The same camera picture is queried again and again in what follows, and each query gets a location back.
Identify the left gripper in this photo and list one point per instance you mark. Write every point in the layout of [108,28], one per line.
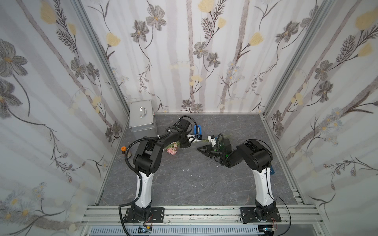
[185,140]

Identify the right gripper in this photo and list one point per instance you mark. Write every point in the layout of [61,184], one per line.
[209,150]

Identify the artificial flower bouquet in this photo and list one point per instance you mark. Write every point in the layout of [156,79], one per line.
[173,147]

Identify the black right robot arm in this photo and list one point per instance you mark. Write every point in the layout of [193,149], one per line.
[258,156]

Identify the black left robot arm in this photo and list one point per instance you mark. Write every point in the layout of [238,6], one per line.
[143,157]

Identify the silver aluminium case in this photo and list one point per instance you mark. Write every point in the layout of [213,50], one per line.
[142,119]

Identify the brown bottle with orange cap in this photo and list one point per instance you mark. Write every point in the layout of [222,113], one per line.
[124,150]

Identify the left wrist camera white housing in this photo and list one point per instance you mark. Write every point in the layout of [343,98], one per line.
[192,137]

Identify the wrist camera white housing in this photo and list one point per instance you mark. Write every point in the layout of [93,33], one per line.
[212,139]
[192,137]

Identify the right wrist camera white housing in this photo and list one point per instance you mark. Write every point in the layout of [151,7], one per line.
[212,139]

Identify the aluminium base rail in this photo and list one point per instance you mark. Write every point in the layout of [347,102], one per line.
[298,220]

